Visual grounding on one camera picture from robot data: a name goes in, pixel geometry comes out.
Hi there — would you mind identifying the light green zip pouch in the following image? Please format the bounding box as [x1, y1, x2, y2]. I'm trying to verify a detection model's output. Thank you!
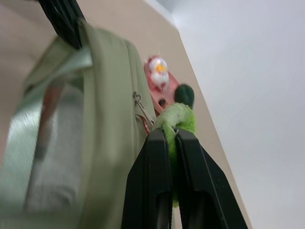
[0, 18, 158, 229]

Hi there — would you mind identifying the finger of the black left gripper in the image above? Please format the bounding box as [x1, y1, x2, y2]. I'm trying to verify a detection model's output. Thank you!
[39, 0, 85, 50]

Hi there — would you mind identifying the green plush keychain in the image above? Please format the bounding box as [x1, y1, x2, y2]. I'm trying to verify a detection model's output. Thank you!
[136, 102, 198, 208]

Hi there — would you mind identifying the white and red toy figure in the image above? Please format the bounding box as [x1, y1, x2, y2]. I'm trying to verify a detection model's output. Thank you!
[145, 55, 171, 93]

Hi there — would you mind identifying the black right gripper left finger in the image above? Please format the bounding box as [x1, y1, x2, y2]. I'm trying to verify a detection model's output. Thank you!
[121, 129, 173, 229]

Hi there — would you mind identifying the red santa figure toy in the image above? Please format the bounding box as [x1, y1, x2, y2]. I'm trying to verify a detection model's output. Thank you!
[143, 59, 181, 117]

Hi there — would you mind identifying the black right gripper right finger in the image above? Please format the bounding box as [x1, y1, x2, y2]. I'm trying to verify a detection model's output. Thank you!
[174, 130, 249, 229]

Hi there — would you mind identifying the dark green round plush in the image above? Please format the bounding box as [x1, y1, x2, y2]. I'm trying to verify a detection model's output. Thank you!
[174, 83, 195, 109]

